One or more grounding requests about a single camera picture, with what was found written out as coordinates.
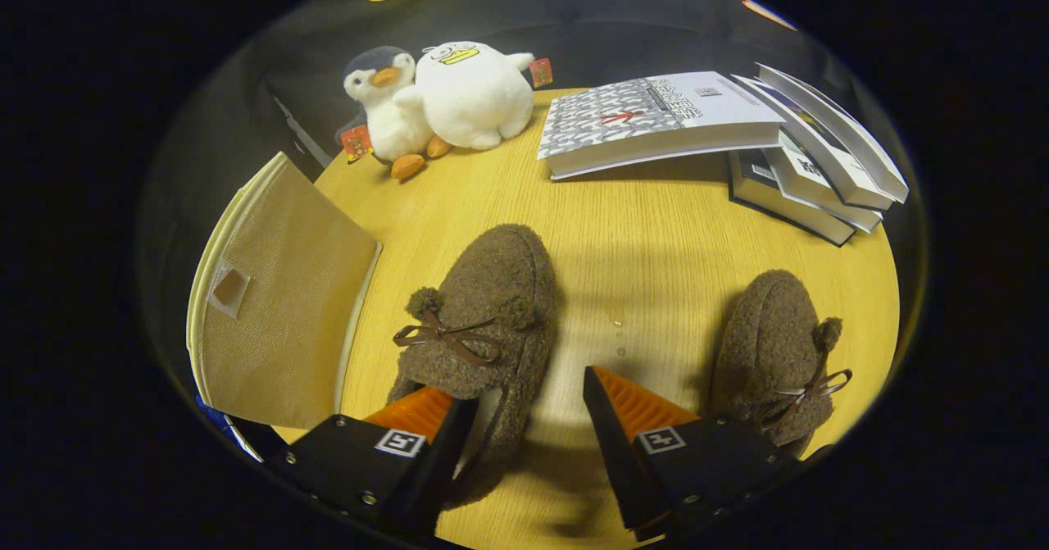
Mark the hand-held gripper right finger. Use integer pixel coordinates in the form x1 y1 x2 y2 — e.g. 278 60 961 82
584 366 792 543

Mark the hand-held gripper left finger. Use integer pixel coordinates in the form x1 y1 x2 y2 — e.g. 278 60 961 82
275 386 480 539

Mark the brown fuzzy shoe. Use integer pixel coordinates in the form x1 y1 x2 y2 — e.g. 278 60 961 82
385 224 560 510
709 270 853 457

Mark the beige fabric storage box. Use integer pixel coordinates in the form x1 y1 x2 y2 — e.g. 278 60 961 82
187 151 384 430

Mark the dark covered book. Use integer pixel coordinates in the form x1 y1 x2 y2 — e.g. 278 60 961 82
728 148 857 248

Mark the white book with black lettering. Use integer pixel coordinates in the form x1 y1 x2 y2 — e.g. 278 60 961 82
770 132 884 234

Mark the grey patterned white book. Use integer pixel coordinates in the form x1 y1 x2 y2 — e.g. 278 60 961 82
537 70 788 182

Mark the grey penguin plush toy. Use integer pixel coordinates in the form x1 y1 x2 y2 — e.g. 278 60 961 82
336 46 453 182

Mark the white duck plush toy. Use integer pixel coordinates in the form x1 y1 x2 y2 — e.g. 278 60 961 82
393 40 554 152

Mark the white book with dark picture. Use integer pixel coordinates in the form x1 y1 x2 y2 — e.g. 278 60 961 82
754 64 910 204

